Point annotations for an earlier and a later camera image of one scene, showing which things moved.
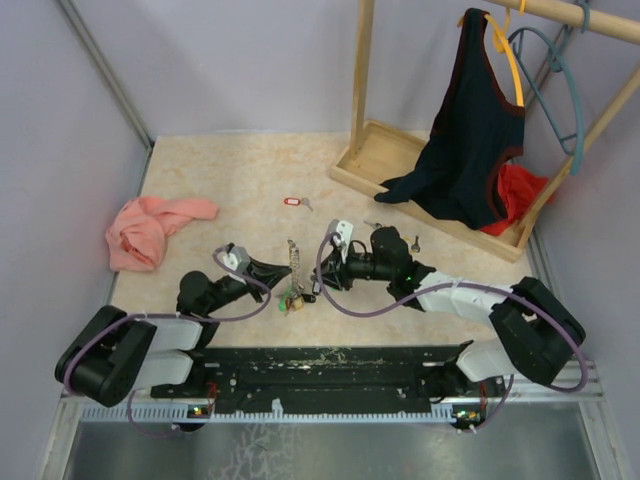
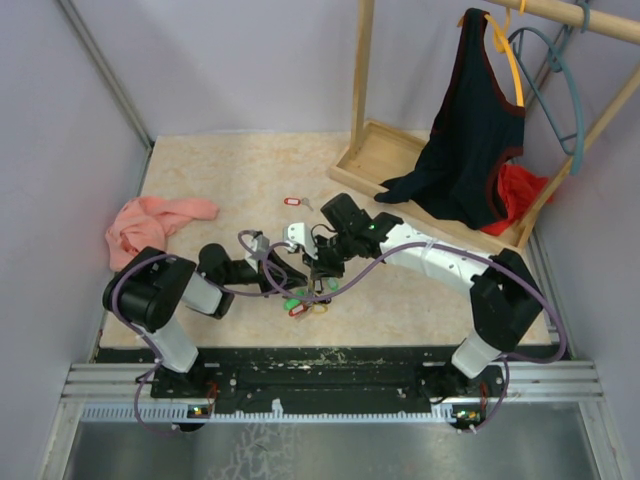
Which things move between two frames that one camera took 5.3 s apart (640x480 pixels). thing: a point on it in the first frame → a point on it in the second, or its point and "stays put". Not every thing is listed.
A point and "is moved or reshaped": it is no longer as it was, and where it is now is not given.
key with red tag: (293, 201) stays put
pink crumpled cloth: (136, 240) stays put
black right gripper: (330, 277) → (320, 267)
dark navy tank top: (476, 128) stays put
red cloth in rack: (519, 189) stays put
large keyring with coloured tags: (292, 298) is moved or reshaped
